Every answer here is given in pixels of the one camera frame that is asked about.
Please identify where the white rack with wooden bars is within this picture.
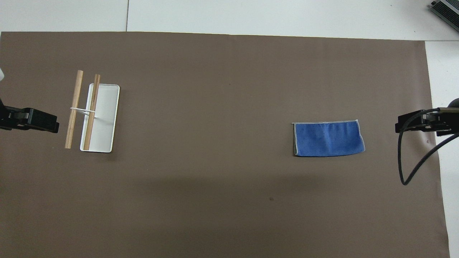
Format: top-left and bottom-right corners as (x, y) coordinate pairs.
(65, 70), (121, 154)

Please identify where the black cable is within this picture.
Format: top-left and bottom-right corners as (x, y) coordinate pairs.
(397, 107), (459, 186)

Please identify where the grey ribbed metal device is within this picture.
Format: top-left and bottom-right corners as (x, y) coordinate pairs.
(430, 0), (459, 23)

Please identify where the blue towel with grey edge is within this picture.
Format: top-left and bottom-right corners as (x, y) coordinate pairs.
(292, 119), (366, 157)

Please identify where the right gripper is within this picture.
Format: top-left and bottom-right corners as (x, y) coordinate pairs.
(446, 97), (459, 131)

